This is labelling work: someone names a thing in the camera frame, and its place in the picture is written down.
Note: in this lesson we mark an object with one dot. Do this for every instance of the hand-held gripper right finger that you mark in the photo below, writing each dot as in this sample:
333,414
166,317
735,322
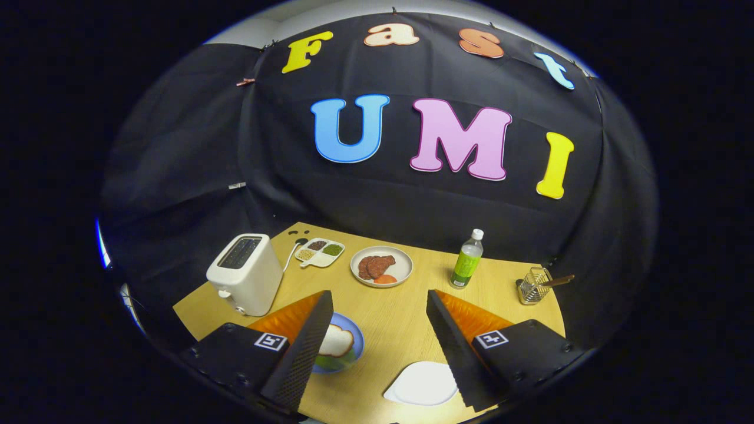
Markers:
453,353

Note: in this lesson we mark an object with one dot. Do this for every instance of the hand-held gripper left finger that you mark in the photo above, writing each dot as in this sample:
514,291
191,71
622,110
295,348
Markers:
303,353

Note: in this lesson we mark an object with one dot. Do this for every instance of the green lettuce leaf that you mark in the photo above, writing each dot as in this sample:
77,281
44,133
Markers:
333,363

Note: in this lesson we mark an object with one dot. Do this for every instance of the white bread slice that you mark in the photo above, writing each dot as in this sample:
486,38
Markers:
336,341

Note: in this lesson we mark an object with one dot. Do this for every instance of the white irregular plate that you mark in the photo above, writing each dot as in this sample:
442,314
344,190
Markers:
421,383

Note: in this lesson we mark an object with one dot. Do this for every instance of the blue plate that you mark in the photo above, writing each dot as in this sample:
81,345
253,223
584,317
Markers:
359,344

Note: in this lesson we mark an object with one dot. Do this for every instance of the white toaster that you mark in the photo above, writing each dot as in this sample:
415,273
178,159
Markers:
247,288

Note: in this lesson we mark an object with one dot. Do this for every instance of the green label water bottle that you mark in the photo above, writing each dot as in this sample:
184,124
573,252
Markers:
466,265

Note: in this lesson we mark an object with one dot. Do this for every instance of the white divided dish with grains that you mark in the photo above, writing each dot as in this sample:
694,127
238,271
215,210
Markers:
321,259

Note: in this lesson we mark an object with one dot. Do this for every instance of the red tomato slice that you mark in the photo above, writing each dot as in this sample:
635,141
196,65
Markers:
386,279

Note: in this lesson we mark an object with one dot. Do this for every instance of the round white plate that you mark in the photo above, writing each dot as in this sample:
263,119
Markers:
402,265

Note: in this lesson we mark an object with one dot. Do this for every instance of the brown meat slice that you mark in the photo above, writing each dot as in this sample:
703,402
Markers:
383,265
364,268

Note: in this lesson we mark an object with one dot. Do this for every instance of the bright white screen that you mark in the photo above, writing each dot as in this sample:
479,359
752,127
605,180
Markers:
103,247

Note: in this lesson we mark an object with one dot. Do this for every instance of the red clip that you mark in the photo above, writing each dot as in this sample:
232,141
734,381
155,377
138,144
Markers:
245,82

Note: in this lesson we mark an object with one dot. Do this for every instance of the row of black clips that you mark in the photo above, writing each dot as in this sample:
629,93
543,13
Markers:
393,10

